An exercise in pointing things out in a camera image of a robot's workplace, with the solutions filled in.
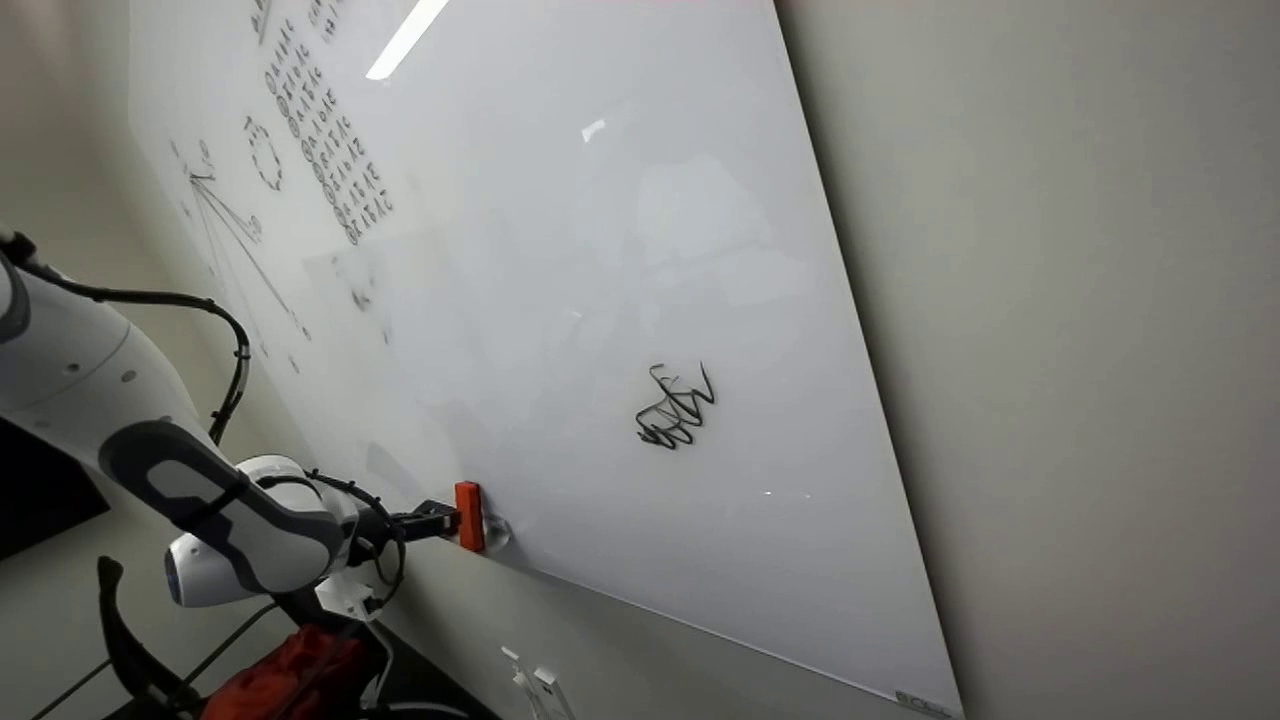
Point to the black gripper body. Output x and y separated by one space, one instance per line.
395 527

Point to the orange felt eraser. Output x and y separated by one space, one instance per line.
468 513

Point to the white wall outlet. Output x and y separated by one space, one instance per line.
513 663

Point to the white wall plug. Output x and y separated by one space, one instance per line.
546 679

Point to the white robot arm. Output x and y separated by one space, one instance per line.
80 360

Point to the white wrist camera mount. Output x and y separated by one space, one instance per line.
355 613

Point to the large white glass whiteboard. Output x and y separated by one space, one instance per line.
600 264

